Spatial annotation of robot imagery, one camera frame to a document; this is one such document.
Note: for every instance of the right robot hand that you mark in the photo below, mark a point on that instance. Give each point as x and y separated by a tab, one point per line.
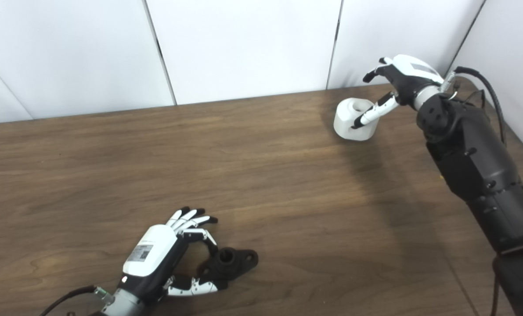
408	77

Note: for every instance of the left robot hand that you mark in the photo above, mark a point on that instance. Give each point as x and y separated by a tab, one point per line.
153	254

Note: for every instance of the round white piece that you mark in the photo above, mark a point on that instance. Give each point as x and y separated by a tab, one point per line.
349	120

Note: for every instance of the black flanged holder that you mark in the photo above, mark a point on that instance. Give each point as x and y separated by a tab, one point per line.
232	263

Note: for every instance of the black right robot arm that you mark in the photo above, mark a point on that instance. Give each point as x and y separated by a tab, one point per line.
476	162

